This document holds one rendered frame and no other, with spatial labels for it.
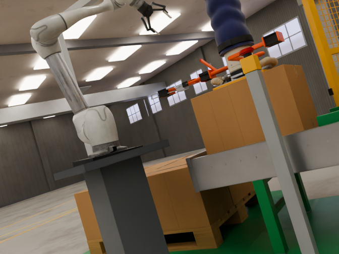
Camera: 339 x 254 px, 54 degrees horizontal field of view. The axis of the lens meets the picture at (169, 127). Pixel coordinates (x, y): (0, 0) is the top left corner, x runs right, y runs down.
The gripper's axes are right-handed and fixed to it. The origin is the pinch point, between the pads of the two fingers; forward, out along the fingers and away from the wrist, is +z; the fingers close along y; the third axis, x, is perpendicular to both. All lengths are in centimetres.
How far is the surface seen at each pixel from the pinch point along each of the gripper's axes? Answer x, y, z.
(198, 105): -37, -32, 37
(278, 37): -79, 15, 31
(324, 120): -98, -6, 68
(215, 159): -66, -53, 51
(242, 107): -60, -20, 49
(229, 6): -33.1, 26.8, 17.6
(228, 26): -36.6, 16.1, 23.3
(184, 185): -37, -79, 63
